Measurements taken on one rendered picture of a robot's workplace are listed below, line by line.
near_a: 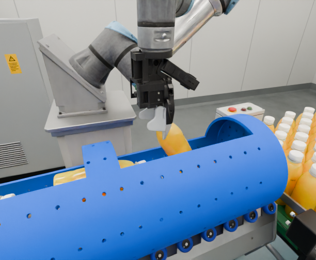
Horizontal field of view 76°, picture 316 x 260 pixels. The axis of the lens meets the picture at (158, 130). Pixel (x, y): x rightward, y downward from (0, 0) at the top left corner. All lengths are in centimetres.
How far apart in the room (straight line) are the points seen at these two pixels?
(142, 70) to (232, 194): 33
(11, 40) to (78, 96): 121
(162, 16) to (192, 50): 315
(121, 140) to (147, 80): 43
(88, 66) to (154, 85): 39
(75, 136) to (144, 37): 49
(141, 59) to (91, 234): 34
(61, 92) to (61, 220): 51
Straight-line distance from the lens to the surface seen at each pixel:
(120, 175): 41
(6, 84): 204
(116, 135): 81
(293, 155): 76
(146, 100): 44
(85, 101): 81
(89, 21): 314
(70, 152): 84
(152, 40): 42
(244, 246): 77
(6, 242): 42
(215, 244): 68
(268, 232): 82
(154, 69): 45
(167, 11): 42
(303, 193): 77
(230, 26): 386
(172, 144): 53
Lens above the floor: 149
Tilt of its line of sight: 30 degrees down
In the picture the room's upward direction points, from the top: straight up
